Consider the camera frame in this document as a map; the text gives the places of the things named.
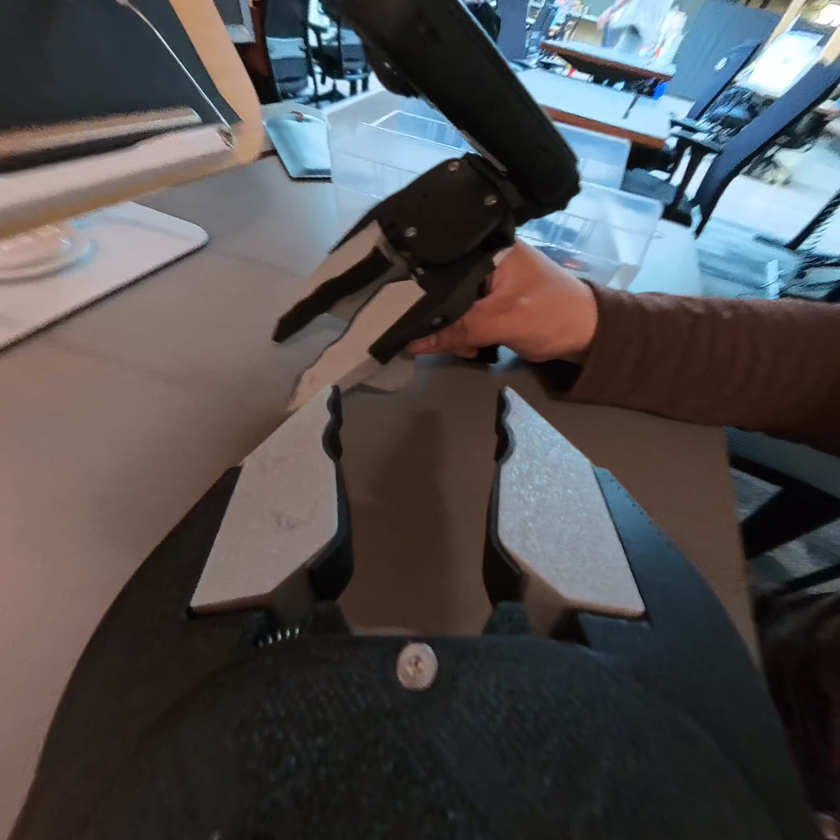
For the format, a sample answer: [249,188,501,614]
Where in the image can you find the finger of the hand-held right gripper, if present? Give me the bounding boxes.
[287,279,429,413]
[272,220,398,343]

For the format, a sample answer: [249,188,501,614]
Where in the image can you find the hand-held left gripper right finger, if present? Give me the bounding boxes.
[482,387,647,636]

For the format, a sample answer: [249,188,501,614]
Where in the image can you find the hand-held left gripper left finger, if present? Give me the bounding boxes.
[189,386,355,616]

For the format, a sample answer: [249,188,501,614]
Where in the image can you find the person's right forearm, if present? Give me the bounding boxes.
[561,282,840,457]

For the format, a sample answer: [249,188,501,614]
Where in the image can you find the person's right hand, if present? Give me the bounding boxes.
[407,239,599,366]

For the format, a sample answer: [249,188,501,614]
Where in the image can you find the grey leather pouch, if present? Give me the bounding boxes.
[261,104,333,179]

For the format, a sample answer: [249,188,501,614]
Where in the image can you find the black office chair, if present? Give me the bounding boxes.
[663,39,840,238]
[262,0,378,106]

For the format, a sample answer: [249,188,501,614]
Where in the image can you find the brown edged desk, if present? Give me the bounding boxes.
[518,69,695,153]
[539,38,677,83]

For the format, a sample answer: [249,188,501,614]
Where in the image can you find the black seat chair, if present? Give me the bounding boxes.
[727,427,840,595]

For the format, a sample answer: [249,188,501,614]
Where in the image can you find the person's leg dark pants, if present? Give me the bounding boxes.
[755,591,840,821]

